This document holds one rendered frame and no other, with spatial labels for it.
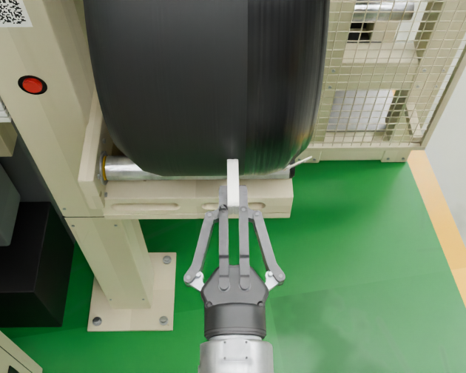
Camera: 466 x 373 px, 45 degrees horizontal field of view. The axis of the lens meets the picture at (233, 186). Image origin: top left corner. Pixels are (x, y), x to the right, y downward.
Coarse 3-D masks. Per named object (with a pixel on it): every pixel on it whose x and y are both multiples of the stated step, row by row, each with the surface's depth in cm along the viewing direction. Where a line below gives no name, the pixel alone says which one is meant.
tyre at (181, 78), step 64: (128, 0) 60; (192, 0) 60; (256, 0) 60; (320, 0) 63; (128, 64) 64; (192, 64) 64; (256, 64) 64; (320, 64) 67; (128, 128) 71; (192, 128) 70; (256, 128) 70
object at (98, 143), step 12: (96, 96) 104; (96, 108) 103; (96, 120) 101; (96, 132) 100; (108, 132) 106; (84, 144) 99; (96, 144) 98; (108, 144) 106; (84, 156) 97; (96, 156) 97; (84, 168) 96; (96, 168) 97; (84, 180) 95; (96, 180) 97; (84, 192) 98; (96, 192) 98; (96, 204) 101
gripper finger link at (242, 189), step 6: (240, 186) 75; (240, 192) 75; (246, 192) 75; (240, 198) 74; (246, 198) 74; (240, 204) 74; (246, 204) 74; (252, 210) 74; (252, 216) 73; (252, 222) 74
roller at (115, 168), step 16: (112, 160) 100; (128, 160) 100; (112, 176) 100; (128, 176) 100; (144, 176) 100; (160, 176) 100; (176, 176) 100; (192, 176) 100; (208, 176) 100; (224, 176) 101; (240, 176) 101; (256, 176) 101; (272, 176) 101; (288, 176) 101
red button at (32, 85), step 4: (24, 80) 90; (28, 80) 90; (32, 80) 90; (36, 80) 90; (24, 84) 90; (28, 84) 90; (32, 84) 90; (36, 84) 90; (40, 84) 91; (24, 88) 91; (28, 88) 91; (32, 88) 91; (36, 88) 91; (40, 88) 91; (32, 92) 92; (36, 92) 92
